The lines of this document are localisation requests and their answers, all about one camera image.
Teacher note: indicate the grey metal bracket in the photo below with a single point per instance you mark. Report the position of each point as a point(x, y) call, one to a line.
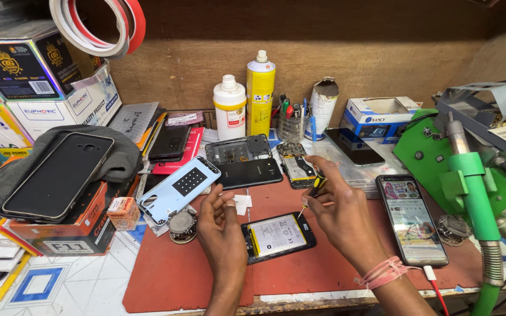
point(486, 109)

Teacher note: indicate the large black phone case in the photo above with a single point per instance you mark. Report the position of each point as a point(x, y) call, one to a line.
point(57, 177)

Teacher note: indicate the black phone with dark screen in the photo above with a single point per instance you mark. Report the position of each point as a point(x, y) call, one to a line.
point(353, 147)

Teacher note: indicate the yellow spray can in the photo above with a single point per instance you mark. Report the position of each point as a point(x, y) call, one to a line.
point(260, 96)

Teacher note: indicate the pink labelled packet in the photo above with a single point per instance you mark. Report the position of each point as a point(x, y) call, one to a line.
point(185, 118)

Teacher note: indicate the blue white cardboard box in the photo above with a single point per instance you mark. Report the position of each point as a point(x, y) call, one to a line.
point(380, 116)

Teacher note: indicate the black phone back cover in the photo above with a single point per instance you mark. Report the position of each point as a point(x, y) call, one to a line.
point(248, 173)

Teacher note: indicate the person's right hand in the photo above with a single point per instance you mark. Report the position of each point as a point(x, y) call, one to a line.
point(349, 219)

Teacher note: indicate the light blue phone back cover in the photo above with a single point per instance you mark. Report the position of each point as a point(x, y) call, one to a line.
point(178, 191)

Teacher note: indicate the person's left hand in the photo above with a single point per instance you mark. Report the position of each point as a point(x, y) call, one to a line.
point(220, 237)

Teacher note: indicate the white plastic bottle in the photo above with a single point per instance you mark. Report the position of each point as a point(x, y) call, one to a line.
point(229, 109)

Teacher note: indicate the black phone middle frame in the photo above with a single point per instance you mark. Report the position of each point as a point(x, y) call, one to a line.
point(237, 149)

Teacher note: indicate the yellow black screwdriver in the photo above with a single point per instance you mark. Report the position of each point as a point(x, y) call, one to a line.
point(316, 184)

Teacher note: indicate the clear cup of tools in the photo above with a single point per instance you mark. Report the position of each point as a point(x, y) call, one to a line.
point(291, 123)

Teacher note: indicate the red flat packet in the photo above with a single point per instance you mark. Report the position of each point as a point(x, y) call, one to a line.
point(191, 153)

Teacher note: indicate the opened phone with circuit board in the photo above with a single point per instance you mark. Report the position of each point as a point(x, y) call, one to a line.
point(298, 169)

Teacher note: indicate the round metal part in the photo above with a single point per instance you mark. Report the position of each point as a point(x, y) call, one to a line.
point(453, 230)

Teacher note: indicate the open phone with white battery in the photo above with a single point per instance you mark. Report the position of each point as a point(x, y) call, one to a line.
point(277, 237)

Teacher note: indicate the white paper scrap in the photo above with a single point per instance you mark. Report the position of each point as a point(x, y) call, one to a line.
point(242, 204)

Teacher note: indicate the round metal tin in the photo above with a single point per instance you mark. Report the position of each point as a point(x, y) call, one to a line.
point(182, 226)

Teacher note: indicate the silver bubble wrap pouch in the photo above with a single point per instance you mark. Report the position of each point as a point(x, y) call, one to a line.
point(134, 120)

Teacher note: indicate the black phone with rear camera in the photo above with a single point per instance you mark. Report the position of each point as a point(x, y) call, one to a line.
point(170, 142)

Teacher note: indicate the grey cloth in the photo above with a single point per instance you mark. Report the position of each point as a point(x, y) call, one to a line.
point(121, 158)

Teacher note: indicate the clear plastic parts box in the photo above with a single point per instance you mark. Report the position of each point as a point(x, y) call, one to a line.
point(358, 177)

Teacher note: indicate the stack of printed boxes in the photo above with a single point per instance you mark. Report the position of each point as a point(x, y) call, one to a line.
point(29, 87)

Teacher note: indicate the red rubber work mat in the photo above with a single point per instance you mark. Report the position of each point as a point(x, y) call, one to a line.
point(169, 272)
point(323, 267)

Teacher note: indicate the green hot air gun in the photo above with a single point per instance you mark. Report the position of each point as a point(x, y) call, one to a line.
point(477, 202)

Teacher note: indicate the blue tweezers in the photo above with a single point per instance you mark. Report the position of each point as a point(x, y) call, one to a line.
point(313, 127)

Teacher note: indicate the hanging rolls of tape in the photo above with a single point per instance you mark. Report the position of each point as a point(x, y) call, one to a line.
point(117, 30)

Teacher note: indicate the small orange white box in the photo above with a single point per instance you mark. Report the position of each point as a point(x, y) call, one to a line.
point(123, 215)

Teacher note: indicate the phone with lit screen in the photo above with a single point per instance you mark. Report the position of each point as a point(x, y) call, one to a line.
point(411, 219)

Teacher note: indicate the orange black cardboard box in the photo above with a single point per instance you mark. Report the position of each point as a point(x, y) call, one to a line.
point(81, 232)

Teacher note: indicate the pink thread wristband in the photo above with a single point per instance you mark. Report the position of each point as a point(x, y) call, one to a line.
point(382, 272)

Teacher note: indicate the green metal stand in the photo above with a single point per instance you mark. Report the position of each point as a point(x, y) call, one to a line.
point(415, 153)

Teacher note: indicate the torn white cardboard tube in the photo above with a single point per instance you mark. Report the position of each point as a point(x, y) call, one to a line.
point(325, 105)

